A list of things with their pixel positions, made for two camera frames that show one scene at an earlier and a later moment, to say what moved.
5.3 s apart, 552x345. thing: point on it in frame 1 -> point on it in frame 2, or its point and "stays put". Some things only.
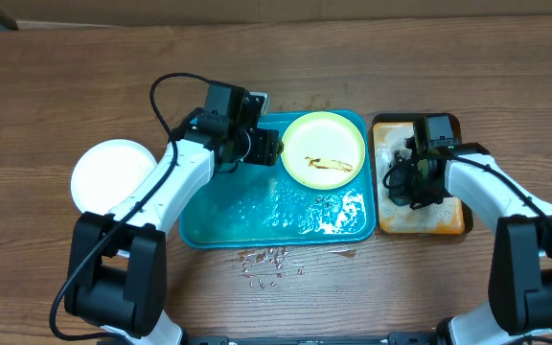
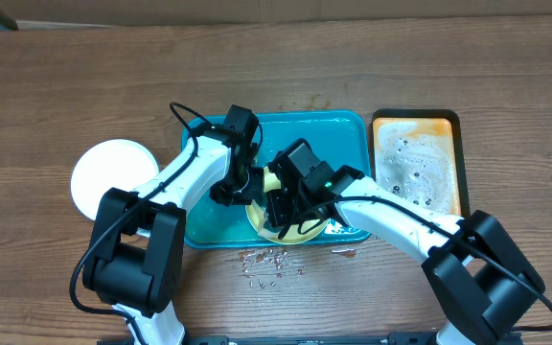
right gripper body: x=425 y=189 -> x=282 y=201
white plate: x=106 y=172 stays put
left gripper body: x=252 y=148 -> x=241 y=188
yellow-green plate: x=323 y=150 -> x=290 y=232
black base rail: x=393 y=338 stays put
